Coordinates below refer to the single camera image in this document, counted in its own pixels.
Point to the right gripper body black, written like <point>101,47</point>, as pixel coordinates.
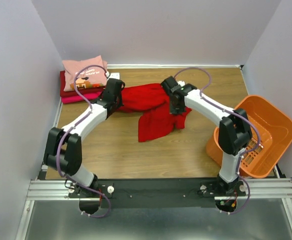
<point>175,104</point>

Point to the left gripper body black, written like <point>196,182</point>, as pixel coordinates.
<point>117,100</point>

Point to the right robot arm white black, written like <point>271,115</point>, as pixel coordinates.
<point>234,130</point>

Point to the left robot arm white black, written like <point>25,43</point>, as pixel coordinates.
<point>63,151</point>

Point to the magenta folded t shirt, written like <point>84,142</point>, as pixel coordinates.
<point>77,98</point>

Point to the pink folded printed t shirt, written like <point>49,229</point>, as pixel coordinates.
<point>92,77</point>

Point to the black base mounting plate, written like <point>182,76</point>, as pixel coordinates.
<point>159,192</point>

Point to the orange plastic laundry basket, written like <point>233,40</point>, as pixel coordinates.
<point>275,130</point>

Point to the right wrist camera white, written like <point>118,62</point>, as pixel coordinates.
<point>181,83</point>

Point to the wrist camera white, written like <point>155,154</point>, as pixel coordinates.
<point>113,75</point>
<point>181,83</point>

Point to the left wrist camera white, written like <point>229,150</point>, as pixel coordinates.
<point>113,75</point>

